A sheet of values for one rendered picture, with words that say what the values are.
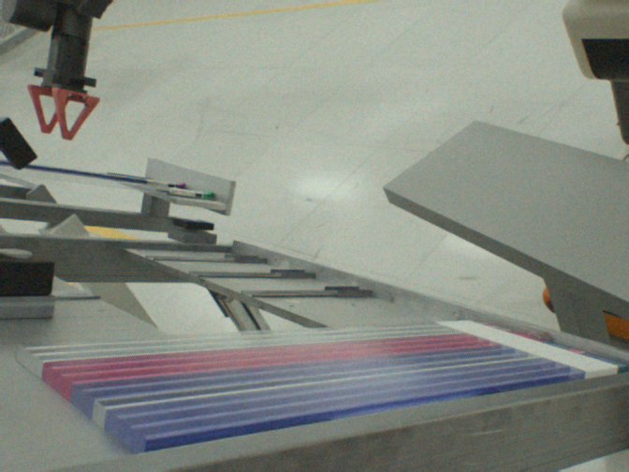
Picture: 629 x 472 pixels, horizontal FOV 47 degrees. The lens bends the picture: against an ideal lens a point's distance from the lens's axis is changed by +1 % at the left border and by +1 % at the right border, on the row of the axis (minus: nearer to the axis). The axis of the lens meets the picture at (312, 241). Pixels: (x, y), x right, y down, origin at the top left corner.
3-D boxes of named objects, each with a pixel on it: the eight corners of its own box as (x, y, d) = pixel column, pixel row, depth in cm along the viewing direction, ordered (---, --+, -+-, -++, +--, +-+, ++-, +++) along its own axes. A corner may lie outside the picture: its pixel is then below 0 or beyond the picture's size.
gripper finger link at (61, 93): (49, 138, 107) (58, 74, 106) (34, 132, 113) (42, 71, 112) (94, 145, 112) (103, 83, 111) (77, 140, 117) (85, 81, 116)
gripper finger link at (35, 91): (34, 132, 113) (43, 71, 112) (20, 128, 118) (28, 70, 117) (77, 140, 117) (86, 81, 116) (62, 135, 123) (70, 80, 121)
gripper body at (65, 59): (53, 81, 108) (61, 31, 107) (32, 79, 116) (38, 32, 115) (95, 91, 112) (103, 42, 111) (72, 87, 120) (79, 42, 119)
